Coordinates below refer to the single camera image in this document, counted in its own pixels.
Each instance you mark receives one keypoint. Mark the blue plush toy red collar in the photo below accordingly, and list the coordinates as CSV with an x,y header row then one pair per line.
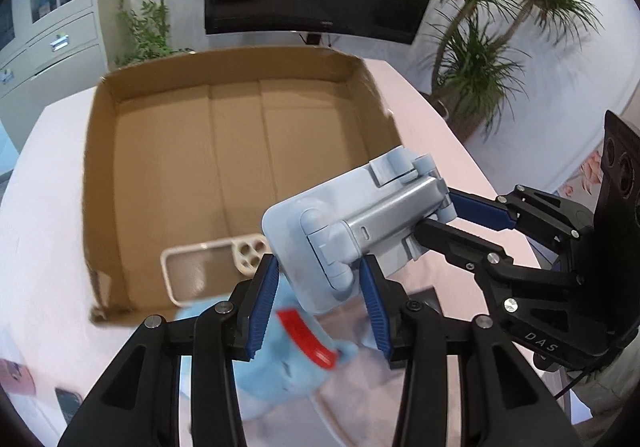
x,y
285,377

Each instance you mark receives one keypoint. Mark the light blue phone stand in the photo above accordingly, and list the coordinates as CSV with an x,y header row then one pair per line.
x,y
360,227

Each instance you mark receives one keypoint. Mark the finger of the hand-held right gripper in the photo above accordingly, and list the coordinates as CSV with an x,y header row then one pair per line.
x,y
452,242
480,208

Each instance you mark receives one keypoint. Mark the beige clear phone case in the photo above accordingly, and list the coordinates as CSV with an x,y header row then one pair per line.
x,y
200,267

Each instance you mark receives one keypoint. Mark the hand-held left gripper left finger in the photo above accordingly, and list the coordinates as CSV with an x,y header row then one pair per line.
x,y
261,312

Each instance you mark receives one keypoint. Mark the floral pink cloth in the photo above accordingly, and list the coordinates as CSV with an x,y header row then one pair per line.
x,y
582,172

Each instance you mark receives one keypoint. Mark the palm plant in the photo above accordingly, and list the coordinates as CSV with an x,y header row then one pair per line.
x,y
475,52

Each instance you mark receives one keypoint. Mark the cardboard box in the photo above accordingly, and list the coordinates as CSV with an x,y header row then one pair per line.
x,y
200,162

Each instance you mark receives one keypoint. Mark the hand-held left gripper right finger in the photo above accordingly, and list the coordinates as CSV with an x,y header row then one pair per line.
x,y
376,314

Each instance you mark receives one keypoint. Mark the small pink object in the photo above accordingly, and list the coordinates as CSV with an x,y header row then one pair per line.
x,y
15,377

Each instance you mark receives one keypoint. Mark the pink translucent pouch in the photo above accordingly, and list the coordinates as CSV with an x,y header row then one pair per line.
x,y
360,392

